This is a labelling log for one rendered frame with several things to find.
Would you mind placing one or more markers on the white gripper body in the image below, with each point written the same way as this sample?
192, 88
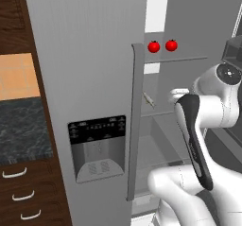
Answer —
176, 95

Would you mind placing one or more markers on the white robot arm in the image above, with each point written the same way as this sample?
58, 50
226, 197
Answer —
220, 110

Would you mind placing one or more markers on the red tomato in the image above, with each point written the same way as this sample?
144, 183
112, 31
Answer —
153, 47
171, 45

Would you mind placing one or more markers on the glass fridge shelf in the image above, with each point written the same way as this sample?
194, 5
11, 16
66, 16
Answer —
157, 113
176, 59

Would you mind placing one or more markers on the clear fridge drawer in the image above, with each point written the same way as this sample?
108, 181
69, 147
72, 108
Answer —
157, 151

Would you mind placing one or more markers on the open grey fridge door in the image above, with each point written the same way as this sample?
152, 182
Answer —
233, 51

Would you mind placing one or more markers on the grey fridge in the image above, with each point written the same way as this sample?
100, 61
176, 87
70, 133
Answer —
186, 21

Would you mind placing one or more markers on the grey fridge door with dispenser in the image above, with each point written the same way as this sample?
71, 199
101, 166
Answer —
88, 62

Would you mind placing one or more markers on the dark wood drawer front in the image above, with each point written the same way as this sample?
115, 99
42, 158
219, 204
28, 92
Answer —
53, 212
47, 192
38, 170

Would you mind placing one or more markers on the dark wood wall cupboard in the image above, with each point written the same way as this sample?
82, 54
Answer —
12, 15

